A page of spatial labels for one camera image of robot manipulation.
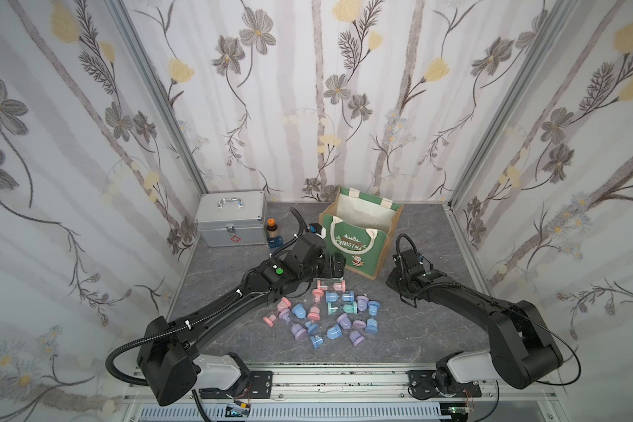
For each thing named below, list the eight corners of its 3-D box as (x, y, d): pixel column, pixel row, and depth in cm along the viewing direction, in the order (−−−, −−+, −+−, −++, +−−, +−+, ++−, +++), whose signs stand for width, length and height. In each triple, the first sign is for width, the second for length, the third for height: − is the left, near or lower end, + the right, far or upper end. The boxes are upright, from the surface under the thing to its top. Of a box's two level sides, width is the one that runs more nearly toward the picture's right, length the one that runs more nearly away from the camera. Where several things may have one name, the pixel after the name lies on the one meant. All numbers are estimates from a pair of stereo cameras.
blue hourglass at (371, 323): (364, 333, 86) (366, 330, 83) (368, 302, 93) (369, 298, 90) (376, 336, 85) (378, 332, 83) (379, 304, 92) (380, 300, 90)
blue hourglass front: (314, 350, 81) (314, 348, 79) (310, 338, 83) (309, 336, 81) (343, 336, 84) (344, 333, 82) (338, 325, 86) (338, 322, 84)
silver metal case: (205, 248, 107) (189, 222, 95) (216, 217, 118) (203, 191, 105) (265, 248, 107) (258, 222, 95) (271, 217, 118) (265, 191, 106)
